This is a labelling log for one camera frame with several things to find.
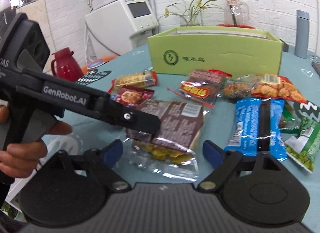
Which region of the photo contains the brown cake snack pack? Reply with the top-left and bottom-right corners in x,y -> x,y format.
126,100 -> 205,154

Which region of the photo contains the blue wafer snack pack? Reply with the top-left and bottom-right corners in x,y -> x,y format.
225,98 -> 287,161

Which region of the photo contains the red thermos jug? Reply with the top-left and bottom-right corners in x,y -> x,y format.
51,47 -> 84,82

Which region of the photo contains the cookie snack pack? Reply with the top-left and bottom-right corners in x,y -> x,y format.
111,85 -> 155,108

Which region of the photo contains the sesame cake snack pack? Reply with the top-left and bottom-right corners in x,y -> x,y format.
222,74 -> 262,101

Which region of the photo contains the red brown snack pack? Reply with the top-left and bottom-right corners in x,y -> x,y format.
168,69 -> 232,109

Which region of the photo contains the green pea snack bag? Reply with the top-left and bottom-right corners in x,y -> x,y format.
279,101 -> 319,173

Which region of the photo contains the fried chicken snack bag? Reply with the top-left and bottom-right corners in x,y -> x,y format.
251,74 -> 307,103

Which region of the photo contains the yellow biscuit snack pack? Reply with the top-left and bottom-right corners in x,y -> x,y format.
108,71 -> 158,93

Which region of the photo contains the green cardboard box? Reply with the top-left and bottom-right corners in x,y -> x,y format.
148,26 -> 283,77

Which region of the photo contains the white machine with screen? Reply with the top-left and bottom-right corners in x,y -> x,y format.
85,0 -> 159,58

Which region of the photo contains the black rectangular case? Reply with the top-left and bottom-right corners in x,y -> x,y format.
279,39 -> 289,53

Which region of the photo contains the smartphone in red case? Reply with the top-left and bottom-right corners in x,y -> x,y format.
311,62 -> 320,77

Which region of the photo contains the red plastic bowl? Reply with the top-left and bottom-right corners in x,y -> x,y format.
217,24 -> 256,29

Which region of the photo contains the grey thermos bottle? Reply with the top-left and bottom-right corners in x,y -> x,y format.
295,10 -> 310,59

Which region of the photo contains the clear glass pitcher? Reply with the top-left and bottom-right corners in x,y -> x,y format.
223,0 -> 250,26

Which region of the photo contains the glass vase with plant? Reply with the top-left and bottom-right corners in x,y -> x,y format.
157,0 -> 222,27

